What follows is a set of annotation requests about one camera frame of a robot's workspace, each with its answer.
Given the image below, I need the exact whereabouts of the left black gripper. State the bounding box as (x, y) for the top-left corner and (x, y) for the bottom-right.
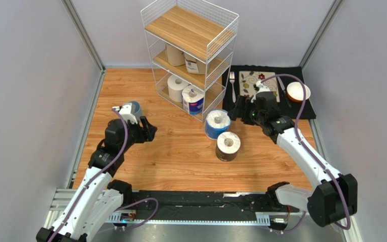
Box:
(119, 116), (157, 153)

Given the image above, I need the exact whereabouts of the blue paper towel roll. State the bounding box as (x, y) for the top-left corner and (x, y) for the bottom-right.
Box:
(205, 109), (231, 140)

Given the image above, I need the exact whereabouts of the white roll dark brown wrapper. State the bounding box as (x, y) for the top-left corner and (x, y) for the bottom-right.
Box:
(215, 132), (241, 162)

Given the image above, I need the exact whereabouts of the white roll blue label wrapper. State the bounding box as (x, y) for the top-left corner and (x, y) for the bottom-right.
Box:
(182, 85), (205, 115)

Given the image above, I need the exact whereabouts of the plain white paper towel roll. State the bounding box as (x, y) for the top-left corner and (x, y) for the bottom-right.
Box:
(167, 75), (189, 102)

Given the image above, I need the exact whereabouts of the brown paper roll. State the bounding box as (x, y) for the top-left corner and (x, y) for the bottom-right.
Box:
(165, 43), (185, 66)
(183, 52), (206, 75)

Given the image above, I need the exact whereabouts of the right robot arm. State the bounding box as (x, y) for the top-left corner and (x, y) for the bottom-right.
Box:
(228, 91), (358, 230)

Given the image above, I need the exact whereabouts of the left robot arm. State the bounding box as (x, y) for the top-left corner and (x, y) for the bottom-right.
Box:
(36, 116), (157, 241)

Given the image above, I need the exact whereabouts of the blue grey cup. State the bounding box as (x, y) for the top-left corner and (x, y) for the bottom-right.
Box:
(129, 101), (143, 120)

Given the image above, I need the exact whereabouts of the square floral plate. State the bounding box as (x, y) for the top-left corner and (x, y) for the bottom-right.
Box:
(239, 71), (280, 103)

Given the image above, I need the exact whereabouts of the silver fork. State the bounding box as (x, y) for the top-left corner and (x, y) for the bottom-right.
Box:
(229, 71), (236, 103)

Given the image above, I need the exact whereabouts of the orange white bowl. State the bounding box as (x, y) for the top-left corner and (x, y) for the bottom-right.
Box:
(286, 82), (304, 103)

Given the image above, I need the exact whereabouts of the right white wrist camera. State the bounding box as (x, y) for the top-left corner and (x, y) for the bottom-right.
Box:
(250, 80), (273, 103)

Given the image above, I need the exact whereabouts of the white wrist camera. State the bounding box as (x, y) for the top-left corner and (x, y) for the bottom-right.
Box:
(250, 80), (273, 103)
(112, 102), (140, 124)

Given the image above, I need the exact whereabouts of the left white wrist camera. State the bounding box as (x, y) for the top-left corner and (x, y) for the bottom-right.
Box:
(112, 102), (140, 124)

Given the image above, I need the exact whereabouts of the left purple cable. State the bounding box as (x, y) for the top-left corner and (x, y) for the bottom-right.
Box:
(46, 107), (159, 242)

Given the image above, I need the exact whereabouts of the purple cable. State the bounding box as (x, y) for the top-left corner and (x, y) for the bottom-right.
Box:
(260, 74), (352, 234)
(46, 107), (159, 242)

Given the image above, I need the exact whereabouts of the dark handled knife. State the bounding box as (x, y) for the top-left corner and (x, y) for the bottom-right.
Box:
(277, 77), (292, 108)

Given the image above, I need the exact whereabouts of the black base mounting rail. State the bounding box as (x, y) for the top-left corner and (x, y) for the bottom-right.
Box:
(122, 190), (300, 222)

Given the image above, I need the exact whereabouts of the white wire wooden shelf rack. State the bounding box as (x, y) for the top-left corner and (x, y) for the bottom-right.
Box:
(141, 1), (239, 122)

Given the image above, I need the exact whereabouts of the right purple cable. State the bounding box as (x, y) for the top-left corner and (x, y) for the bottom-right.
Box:
(260, 74), (352, 234)

